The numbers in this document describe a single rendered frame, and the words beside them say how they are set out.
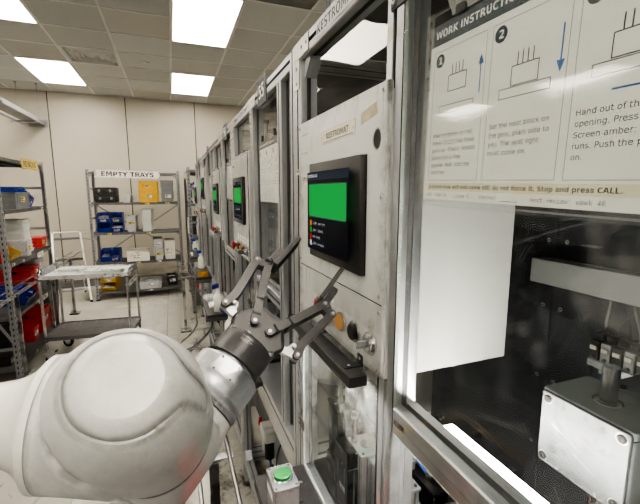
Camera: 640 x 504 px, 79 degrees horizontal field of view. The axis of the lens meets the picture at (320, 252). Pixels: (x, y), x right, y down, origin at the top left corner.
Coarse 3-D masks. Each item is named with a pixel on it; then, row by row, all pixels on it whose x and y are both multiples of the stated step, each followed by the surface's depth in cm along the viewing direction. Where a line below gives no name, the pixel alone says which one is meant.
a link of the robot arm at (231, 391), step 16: (208, 352) 47; (224, 352) 49; (208, 368) 46; (224, 368) 46; (240, 368) 47; (208, 384) 44; (224, 384) 45; (240, 384) 46; (224, 400) 44; (240, 400) 46
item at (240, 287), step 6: (258, 258) 59; (252, 264) 58; (258, 264) 59; (246, 270) 58; (252, 270) 58; (246, 276) 57; (252, 276) 59; (240, 282) 56; (246, 282) 56; (234, 288) 55; (240, 288) 56; (228, 294) 55; (234, 294) 55; (240, 294) 56; (222, 300) 54; (228, 300) 54; (222, 306) 54
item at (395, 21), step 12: (396, 12) 56; (396, 24) 56; (396, 36) 56; (396, 48) 55; (396, 60) 55; (396, 72) 55; (396, 84) 55; (396, 96) 55; (396, 108) 56; (396, 120) 56; (396, 132) 56; (396, 144) 56; (396, 156) 56; (396, 168) 56; (396, 180) 57; (396, 192) 57; (396, 204) 57; (396, 216) 57; (396, 228) 57; (396, 240) 58; (396, 252) 58; (396, 444) 63; (396, 456) 63; (408, 456) 64; (384, 468) 65; (396, 468) 64; (408, 468) 64; (384, 480) 65; (396, 480) 64; (408, 480) 65; (384, 492) 65; (396, 492) 64; (408, 492) 65
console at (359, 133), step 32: (384, 96) 57; (320, 128) 81; (352, 128) 67; (384, 128) 57; (320, 160) 82; (352, 160) 65; (384, 160) 58; (352, 192) 65; (384, 192) 58; (352, 224) 66; (384, 224) 59; (320, 256) 81; (352, 256) 67; (384, 256) 59; (320, 288) 86; (352, 288) 70; (384, 288) 60; (352, 320) 70; (384, 320) 61; (352, 352) 72; (384, 352) 62
